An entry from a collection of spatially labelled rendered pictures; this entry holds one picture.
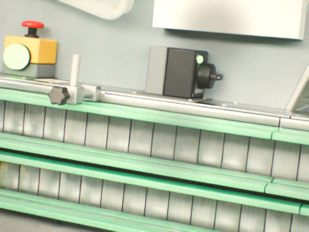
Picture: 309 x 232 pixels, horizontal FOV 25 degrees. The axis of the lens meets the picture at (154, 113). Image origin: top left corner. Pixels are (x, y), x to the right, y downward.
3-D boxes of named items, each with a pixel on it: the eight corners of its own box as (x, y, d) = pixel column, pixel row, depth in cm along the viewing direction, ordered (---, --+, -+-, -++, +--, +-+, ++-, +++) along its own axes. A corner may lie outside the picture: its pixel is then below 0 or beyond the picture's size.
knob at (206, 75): (202, 88, 117) (221, 90, 116) (195, 89, 113) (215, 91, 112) (205, 61, 117) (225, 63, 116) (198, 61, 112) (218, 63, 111)
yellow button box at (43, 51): (22, 73, 131) (1, 74, 124) (25, 33, 130) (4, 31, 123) (55, 78, 128) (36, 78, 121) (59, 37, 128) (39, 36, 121)
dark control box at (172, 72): (160, 92, 122) (144, 93, 114) (165, 46, 121) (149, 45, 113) (205, 98, 119) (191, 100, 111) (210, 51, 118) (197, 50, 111)
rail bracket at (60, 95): (82, 99, 113) (42, 103, 101) (86, 54, 112) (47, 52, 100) (105, 102, 112) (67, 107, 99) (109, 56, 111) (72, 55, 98)
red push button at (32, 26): (15, 38, 124) (17, 19, 124) (27, 39, 128) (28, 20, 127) (36, 40, 123) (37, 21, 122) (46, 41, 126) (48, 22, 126)
